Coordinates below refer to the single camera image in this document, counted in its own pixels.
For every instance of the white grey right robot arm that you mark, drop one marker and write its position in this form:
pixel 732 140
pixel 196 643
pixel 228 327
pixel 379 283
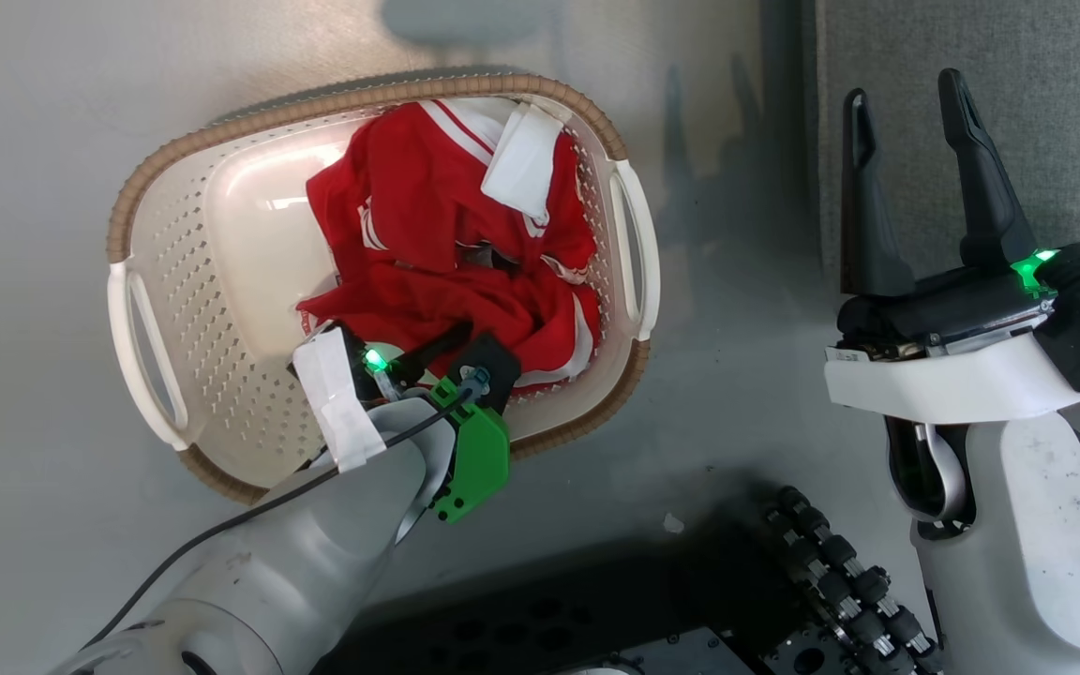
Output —
pixel 1027 544

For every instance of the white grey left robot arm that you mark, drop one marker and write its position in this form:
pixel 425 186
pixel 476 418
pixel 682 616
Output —
pixel 315 553

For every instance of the green camera mount bracket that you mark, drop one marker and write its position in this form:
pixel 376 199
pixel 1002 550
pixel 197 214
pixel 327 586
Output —
pixel 479 459

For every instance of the red white sports jersey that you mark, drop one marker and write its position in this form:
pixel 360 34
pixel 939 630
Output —
pixel 427 234

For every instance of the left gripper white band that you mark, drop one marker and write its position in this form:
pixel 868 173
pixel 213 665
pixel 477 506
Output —
pixel 343 403

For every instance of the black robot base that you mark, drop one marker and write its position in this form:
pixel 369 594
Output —
pixel 549 619

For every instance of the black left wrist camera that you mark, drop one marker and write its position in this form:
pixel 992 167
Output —
pixel 493 361

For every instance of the small white paper scrap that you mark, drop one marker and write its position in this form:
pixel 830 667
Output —
pixel 673 523

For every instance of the white perforated basket brown rim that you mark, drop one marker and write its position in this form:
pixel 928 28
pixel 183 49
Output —
pixel 221 281

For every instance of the grey fabric sofa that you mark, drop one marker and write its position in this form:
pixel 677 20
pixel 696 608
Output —
pixel 1065 112

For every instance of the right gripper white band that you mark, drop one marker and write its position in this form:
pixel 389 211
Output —
pixel 943 380

